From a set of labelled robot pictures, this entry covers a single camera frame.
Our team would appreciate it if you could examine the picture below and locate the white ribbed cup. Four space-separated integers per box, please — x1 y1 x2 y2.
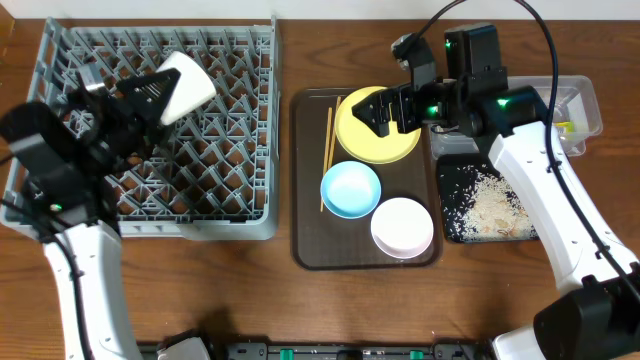
158 52 217 126

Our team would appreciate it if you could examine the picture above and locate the light blue bowl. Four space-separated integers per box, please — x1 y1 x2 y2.
320 161 382 220

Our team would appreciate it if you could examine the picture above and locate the pale pink bowl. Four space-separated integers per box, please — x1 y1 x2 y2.
370 197 434 259

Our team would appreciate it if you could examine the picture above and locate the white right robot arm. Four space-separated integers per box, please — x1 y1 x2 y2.
352 23 639 359

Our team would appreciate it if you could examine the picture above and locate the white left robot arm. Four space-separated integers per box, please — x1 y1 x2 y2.
1 69 182 359

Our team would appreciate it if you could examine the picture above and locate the clear plastic waste bin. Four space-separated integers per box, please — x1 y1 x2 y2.
430 75 603 159

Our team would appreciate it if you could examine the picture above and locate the yellow round plate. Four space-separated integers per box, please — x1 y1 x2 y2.
334 86 421 164

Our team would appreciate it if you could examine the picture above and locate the right wooden chopstick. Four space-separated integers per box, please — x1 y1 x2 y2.
326 96 342 172

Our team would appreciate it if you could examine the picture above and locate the wooden chopstick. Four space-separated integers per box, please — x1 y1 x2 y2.
326 96 342 172
319 105 334 213

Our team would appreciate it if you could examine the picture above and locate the left wooden chopstick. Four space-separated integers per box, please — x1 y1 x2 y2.
319 105 334 213

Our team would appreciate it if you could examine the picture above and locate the grey plastic dish rack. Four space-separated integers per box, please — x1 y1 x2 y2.
1 20 279 240

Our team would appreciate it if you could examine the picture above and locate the black tray with rice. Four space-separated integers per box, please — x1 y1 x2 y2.
436 154 538 244

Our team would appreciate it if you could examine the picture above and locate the green snack wrapper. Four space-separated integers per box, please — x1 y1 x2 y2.
553 121 575 135

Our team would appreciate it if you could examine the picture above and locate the dark brown serving tray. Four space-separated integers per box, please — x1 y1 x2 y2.
290 88 443 271

